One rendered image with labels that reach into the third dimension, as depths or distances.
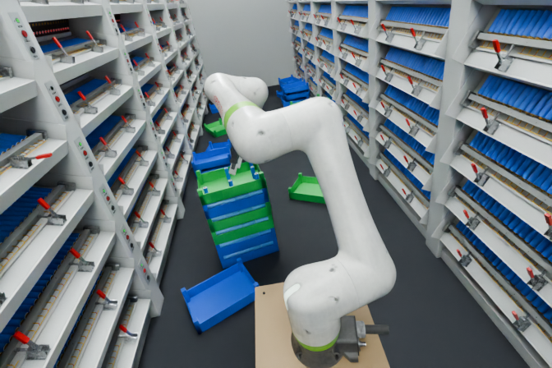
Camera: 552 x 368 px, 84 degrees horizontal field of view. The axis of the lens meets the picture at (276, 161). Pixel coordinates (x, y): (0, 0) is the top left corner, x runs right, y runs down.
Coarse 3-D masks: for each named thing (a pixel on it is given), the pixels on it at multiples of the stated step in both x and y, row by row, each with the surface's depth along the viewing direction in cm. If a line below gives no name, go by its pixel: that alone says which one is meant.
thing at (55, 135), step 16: (0, 128) 91; (16, 128) 92; (32, 128) 92; (48, 128) 93; (64, 128) 93; (48, 144) 91; (64, 144) 94; (32, 160) 82; (48, 160) 86; (0, 176) 74; (16, 176) 75; (32, 176) 79; (0, 192) 69; (16, 192) 74; (0, 208) 68
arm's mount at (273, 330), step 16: (256, 288) 101; (272, 288) 100; (256, 304) 96; (272, 304) 95; (256, 320) 92; (272, 320) 91; (288, 320) 90; (368, 320) 86; (256, 336) 88; (272, 336) 87; (288, 336) 86; (368, 336) 82; (256, 352) 84; (272, 352) 83; (288, 352) 82; (368, 352) 79
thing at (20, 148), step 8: (32, 136) 88; (40, 136) 91; (24, 144) 84; (32, 144) 87; (8, 152) 79; (16, 152) 81; (24, 152) 82; (0, 160) 75; (8, 160) 78; (0, 168) 75; (8, 168) 75
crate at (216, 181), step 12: (228, 168) 154; (240, 168) 155; (204, 180) 153; (216, 180) 153; (240, 180) 150; (252, 180) 148; (264, 180) 139; (204, 192) 145; (216, 192) 135; (228, 192) 137; (240, 192) 138; (204, 204) 136
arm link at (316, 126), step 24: (288, 120) 71; (312, 120) 72; (336, 120) 74; (312, 144) 74; (336, 144) 73; (336, 168) 74; (336, 192) 74; (360, 192) 75; (336, 216) 75; (360, 216) 74; (336, 240) 79; (360, 240) 73; (360, 264) 73; (384, 264) 73; (360, 288) 71; (384, 288) 73
